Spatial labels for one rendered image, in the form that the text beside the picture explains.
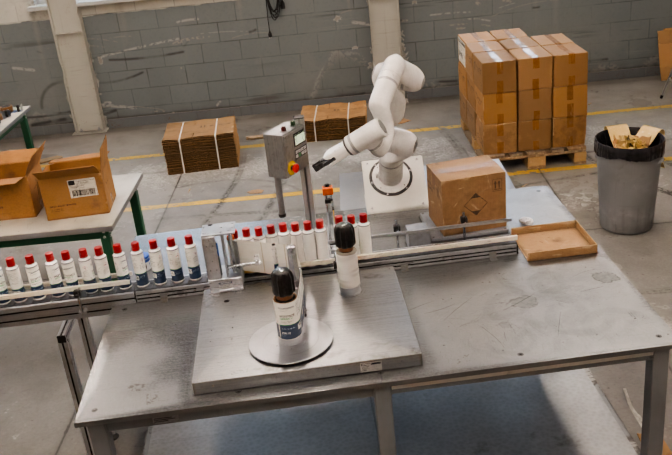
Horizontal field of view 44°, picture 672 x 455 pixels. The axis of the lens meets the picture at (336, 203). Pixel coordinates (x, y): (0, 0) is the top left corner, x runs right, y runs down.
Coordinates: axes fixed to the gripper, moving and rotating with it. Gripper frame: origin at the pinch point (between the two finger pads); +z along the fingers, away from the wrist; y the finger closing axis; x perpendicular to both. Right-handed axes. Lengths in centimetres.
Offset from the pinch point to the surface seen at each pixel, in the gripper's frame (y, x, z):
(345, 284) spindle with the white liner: 23.6, 41.7, 10.7
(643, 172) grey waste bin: -208, 154, -96
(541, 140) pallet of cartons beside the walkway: -339, 144, -37
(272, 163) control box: -3.1, -10.3, 17.0
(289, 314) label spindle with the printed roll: 61, 28, 18
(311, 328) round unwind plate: 49, 41, 21
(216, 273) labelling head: 21, 12, 55
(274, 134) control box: -2.8, -19.9, 8.6
